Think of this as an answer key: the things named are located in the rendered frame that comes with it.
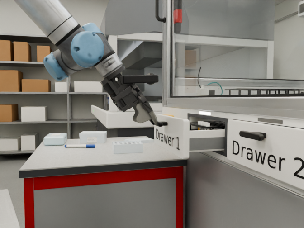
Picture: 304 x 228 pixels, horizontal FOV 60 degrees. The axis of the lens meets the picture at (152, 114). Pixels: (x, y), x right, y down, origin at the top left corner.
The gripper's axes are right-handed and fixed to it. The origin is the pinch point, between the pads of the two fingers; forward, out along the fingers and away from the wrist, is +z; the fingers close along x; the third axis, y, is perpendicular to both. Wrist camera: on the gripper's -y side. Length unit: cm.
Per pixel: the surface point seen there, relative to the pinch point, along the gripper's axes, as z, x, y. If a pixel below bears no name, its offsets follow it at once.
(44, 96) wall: -55, -420, 60
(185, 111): 8.8, -17.0, -15.4
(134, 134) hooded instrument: 19, -82, 1
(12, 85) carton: -93, -378, 84
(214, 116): 9.1, 6.8, -15.1
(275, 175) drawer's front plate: 16.6, 35.8, -7.8
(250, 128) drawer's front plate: 9.2, 27.2, -13.0
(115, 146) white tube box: 4.8, -25.5, 14.9
